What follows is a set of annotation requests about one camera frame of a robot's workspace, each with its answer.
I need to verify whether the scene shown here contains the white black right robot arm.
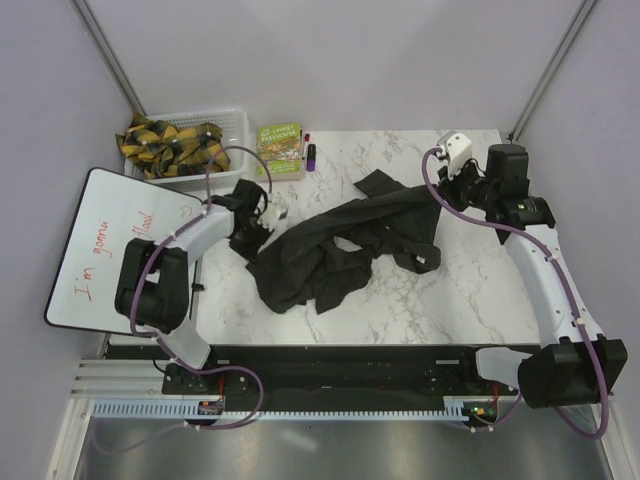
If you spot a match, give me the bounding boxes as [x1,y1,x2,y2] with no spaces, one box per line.
[435,133,628,408]

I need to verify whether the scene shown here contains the white whiteboard black frame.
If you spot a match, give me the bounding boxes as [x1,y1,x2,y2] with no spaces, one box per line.
[44,168,202,335]

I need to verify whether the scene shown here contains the white plastic basket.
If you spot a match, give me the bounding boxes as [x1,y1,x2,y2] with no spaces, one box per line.
[124,110,249,192]

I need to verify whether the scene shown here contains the green paperback book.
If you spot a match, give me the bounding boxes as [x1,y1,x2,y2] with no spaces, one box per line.
[257,122,305,181]

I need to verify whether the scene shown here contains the aluminium frame post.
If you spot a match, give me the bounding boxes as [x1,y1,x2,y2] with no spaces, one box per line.
[70,0,146,114]
[502,0,601,144]

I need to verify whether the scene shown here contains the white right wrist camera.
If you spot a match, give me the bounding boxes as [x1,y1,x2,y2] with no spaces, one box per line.
[436,130,472,180]

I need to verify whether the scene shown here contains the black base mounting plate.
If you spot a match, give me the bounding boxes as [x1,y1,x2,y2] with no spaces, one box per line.
[162,345,516,413]

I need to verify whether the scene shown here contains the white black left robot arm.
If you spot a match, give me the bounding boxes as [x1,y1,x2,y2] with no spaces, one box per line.
[114,180,273,393]

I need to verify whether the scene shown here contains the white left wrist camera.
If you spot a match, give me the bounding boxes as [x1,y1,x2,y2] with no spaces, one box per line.
[260,200,288,229]

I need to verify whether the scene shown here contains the right aluminium frame post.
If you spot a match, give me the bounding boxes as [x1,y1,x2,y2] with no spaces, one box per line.
[502,0,601,144]

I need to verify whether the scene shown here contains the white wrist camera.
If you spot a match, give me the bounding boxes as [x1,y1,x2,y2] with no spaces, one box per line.
[260,200,288,229]
[436,130,472,180]

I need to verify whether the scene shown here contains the red white marker pen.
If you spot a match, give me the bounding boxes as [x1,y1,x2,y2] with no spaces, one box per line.
[301,132,311,160]

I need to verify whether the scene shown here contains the dark striped long sleeve shirt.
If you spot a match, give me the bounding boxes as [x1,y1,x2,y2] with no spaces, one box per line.
[247,170,441,314]

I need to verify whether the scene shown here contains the white slotted cable duct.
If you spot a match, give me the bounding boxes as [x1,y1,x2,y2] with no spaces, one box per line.
[91,397,471,422]

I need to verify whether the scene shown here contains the purple black marker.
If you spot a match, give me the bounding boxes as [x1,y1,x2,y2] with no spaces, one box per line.
[306,143,317,172]

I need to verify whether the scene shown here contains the yellow black plaid shirt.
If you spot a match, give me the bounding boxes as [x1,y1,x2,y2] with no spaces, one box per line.
[115,112,231,180]

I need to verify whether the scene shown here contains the left aluminium frame post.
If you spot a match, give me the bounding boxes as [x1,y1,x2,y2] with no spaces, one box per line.
[70,0,146,114]

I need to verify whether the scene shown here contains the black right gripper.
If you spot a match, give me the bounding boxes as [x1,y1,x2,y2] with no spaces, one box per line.
[437,155,498,214]

